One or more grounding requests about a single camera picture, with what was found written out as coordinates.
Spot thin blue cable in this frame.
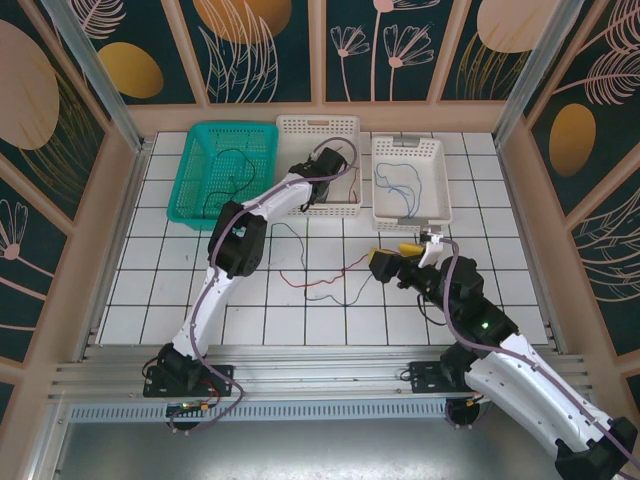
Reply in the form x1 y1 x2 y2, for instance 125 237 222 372
374 160 424 220

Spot large white plastic basket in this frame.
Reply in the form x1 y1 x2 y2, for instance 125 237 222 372
270 114 364 220

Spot small white plastic basket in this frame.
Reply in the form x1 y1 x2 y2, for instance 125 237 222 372
370 131 454 234

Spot teal plastic mesh basket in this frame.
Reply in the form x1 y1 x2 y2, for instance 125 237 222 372
166 121 280 233

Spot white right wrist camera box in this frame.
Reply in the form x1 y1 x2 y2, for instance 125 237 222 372
417 224 447 270

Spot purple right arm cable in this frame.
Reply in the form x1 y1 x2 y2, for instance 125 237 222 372
434 237 640 480

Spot aluminium side rail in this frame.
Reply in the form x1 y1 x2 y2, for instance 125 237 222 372
82 139 154 351
492 134 569 354

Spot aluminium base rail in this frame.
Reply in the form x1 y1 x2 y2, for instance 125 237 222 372
47 344 596 401

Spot wall panel pink flowers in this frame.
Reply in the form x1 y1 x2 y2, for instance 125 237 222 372
324 0 464 104

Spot wall panel orange disc leaves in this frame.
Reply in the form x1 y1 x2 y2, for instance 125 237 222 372
179 0 321 105

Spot grey slotted cable duct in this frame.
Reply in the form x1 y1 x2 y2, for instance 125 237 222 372
64 402 451 422

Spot wall panel oval and feathers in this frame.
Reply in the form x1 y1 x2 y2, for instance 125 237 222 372
524 0 640 216

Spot aluminium corner post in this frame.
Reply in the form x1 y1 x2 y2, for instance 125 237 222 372
492 0 586 146
39 0 147 153

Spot grey metal base plate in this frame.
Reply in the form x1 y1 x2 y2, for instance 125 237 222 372
29 417 619 480

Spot wall panel pale disc strands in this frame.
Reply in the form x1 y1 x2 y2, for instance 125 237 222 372
0 0 114 231
439 0 549 101

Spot wall panel single flower outline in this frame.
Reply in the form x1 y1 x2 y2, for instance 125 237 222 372
0 149 74 364

